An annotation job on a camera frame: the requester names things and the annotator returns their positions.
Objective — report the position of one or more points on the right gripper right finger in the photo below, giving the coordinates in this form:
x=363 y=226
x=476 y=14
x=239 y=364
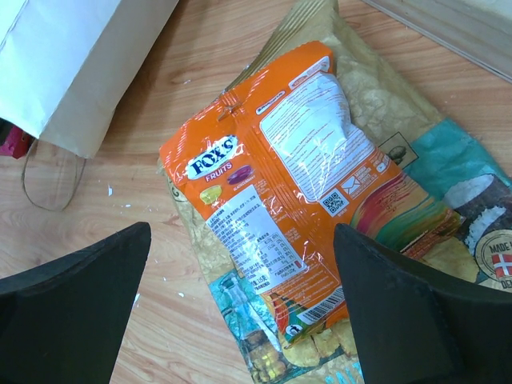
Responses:
x=415 y=324

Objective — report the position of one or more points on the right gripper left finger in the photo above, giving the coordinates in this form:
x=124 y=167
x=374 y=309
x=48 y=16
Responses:
x=64 y=321

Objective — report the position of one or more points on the tan salt vinegar chips bag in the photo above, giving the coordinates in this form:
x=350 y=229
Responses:
x=433 y=150

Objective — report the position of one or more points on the magenta crisps bag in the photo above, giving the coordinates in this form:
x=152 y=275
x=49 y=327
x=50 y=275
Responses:
x=15 y=143

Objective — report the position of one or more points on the orange Fox's candy packet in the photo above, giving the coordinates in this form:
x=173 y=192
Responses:
x=275 y=164

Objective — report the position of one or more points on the brown paper bag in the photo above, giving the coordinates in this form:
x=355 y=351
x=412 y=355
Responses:
x=65 y=66

